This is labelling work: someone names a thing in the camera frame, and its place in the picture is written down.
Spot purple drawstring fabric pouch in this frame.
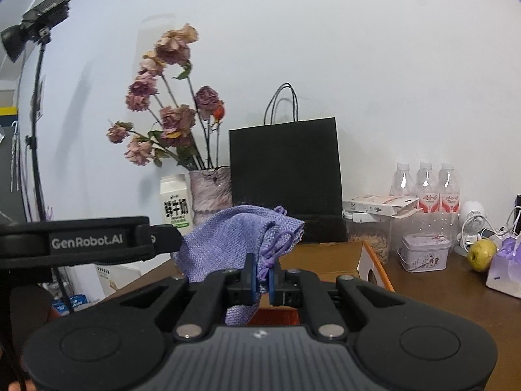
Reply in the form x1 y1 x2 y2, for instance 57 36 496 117
171 205 305 326

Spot black paper shopping bag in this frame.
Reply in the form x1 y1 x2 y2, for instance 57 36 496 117
229 83 347 243

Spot orange cardboard box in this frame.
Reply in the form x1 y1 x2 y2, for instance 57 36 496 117
248 242 394 326

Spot white floral tin box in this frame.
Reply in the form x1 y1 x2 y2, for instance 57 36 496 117
397 233 451 274

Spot white flat carton box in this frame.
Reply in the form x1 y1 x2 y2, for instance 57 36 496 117
343 195 418 218

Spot dried rose bouquet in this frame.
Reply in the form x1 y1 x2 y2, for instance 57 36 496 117
106 23 226 171

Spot white green milk carton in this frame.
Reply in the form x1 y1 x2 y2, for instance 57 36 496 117
160 174 193 236

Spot white paper card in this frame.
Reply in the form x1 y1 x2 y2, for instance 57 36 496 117
95 264 141 297

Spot purple textured ceramic vase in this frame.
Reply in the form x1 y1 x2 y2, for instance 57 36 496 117
189 166 232 227

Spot middle clear water bottle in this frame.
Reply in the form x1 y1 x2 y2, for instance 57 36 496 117
414 162 440 214

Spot yellow green apple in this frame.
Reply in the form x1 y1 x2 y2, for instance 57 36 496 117
467 239 497 273

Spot left clear water bottle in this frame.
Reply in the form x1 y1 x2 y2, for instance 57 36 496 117
389 163 415 197

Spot clear plastic food container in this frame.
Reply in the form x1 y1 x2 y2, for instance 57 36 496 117
343 211 392 264

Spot white charging cables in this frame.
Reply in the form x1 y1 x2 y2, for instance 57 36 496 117
481 205 521 239

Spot right clear water bottle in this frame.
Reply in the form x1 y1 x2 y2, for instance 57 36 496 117
438 163 460 214

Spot small white desk fan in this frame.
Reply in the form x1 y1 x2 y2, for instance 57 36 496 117
455 200 489 257

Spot clear water bottle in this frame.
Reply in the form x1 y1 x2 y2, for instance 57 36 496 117
414 162 440 214
438 163 460 214
389 163 415 197

